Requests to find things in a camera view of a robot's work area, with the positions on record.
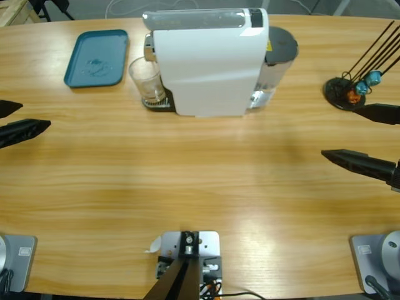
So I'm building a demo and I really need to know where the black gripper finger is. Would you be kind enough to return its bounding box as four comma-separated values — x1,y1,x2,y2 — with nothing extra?
0,118,52,149
0,99,24,119

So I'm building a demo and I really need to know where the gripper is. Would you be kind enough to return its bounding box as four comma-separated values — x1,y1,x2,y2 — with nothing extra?
321,103,400,192

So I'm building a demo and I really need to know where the clear drinking glass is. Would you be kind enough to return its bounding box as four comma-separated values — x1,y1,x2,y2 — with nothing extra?
128,56,166,104

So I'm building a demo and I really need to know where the white capsule coffee machine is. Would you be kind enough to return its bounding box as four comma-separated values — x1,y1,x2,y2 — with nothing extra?
142,7,271,119

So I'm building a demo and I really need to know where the black capsule holder with rods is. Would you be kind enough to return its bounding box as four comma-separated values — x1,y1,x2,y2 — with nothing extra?
323,20,400,112

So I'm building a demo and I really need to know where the wooden crate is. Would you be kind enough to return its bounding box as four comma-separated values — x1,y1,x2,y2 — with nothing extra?
0,0,34,28

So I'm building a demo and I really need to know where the teal plastic tray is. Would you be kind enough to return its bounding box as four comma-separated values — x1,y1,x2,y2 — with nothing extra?
63,29,130,89

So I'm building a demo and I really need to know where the black chair base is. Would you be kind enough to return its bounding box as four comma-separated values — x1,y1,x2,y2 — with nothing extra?
32,0,76,22

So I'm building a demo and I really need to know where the white paper tab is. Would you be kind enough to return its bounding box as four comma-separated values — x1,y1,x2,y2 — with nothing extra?
143,236,163,254

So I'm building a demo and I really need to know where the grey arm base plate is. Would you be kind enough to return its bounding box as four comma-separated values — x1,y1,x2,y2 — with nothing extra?
349,234,400,294
0,234,38,294

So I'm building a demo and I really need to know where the white floor cable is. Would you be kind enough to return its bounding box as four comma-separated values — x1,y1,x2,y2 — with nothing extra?
105,0,157,17

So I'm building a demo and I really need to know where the black arm base cable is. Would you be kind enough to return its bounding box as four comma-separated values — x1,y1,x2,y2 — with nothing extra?
364,274,393,300
0,269,14,293

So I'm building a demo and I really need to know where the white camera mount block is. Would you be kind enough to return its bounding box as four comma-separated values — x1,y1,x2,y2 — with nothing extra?
156,230,223,282

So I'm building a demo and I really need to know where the black mount cable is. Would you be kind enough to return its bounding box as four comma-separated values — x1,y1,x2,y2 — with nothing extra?
218,291,268,300

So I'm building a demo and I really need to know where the dark camera post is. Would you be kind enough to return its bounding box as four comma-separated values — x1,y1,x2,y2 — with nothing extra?
143,231,201,300

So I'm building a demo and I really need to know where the orange cable bundle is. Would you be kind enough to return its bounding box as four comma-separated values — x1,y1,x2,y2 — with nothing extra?
199,279,223,296

